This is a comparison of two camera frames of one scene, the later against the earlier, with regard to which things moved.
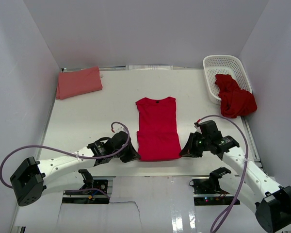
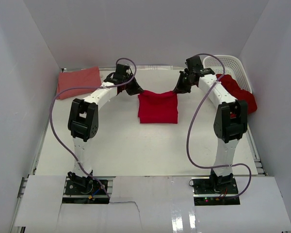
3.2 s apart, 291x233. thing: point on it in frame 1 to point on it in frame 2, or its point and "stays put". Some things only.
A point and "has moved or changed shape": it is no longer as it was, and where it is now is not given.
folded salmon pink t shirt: x=71 y=83 stays put
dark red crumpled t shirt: x=234 y=101 stays put
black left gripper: x=132 y=154 to x=136 y=89
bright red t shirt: x=157 y=134 has moved or changed shape
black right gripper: x=189 y=150 to x=180 y=89
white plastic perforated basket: x=215 y=64 stays put
